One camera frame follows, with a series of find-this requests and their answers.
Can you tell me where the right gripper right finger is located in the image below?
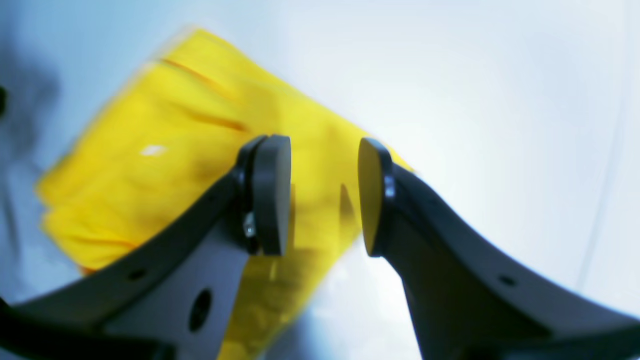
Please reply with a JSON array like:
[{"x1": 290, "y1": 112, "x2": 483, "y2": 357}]
[{"x1": 358, "y1": 137, "x2": 640, "y2": 360}]

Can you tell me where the orange T-shirt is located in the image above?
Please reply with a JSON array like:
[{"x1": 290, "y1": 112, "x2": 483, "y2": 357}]
[{"x1": 38, "y1": 28, "x2": 368, "y2": 360}]

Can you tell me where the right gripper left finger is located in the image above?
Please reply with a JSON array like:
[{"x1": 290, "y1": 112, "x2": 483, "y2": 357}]
[{"x1": 1, "y1": 135, "x2": 291, "y2": 360}]

